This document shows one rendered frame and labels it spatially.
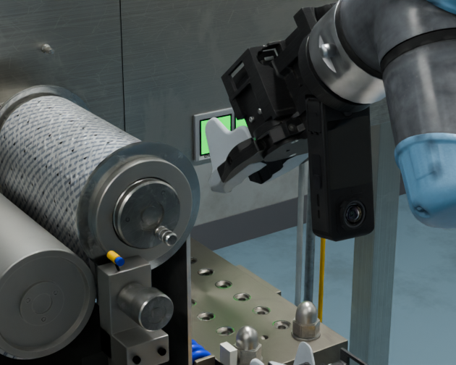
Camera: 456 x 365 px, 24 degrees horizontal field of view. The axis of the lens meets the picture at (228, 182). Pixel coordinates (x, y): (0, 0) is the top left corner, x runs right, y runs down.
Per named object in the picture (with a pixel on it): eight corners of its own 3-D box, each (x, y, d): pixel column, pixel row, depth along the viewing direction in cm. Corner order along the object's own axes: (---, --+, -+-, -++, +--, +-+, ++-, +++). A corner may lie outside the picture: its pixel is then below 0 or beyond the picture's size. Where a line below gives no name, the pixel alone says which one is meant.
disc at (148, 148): (83, 292, 110) (71, 159, 104) (81, 290, 110) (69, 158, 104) (203, 253, 117) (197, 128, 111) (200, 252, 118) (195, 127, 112)
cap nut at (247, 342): (242, 371, 122) (243, 337, 121) (225, 357, 125) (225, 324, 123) (268, 362, 124) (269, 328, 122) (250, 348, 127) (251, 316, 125)
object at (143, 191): (164, 167, 108) (192, 221, 112) (155, 161, 110) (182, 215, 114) (106, 210, 106) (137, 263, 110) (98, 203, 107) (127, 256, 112)
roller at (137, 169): (100, 277, 109) (91, 174, 105) (3, 198, 129) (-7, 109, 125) (195, 247, 115) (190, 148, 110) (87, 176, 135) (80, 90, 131)
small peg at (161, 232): (179, 242, 109) (167, 248, 108) (165, 234, 111) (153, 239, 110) (176, 231, 108) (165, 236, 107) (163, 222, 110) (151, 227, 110)
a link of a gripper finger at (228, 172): (244, 159, 92) (303, 116, 85) (251, 178, 91) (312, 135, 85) (202, 166, 89) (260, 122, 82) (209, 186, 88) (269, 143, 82)
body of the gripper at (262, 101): (287, 68, 92) (361, -3, 82) (325, 157, 90) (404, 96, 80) (213, 81, 88) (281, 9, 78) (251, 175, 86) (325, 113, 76)
